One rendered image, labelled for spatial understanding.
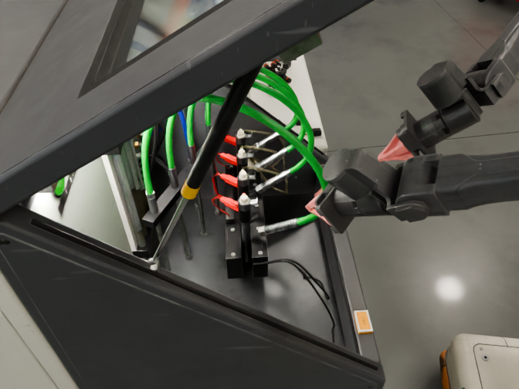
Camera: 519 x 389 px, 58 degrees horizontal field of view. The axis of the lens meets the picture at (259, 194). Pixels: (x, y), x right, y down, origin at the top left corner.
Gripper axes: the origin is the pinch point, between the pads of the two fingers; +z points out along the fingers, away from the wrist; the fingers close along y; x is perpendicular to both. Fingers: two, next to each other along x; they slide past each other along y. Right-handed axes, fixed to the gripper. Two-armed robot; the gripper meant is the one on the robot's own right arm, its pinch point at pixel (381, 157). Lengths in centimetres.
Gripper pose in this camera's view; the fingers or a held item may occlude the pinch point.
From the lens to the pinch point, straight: 99.5
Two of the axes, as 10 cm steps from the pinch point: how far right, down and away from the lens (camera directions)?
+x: -2.1, 6.8, -7.0
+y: -7.0, -6.1, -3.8
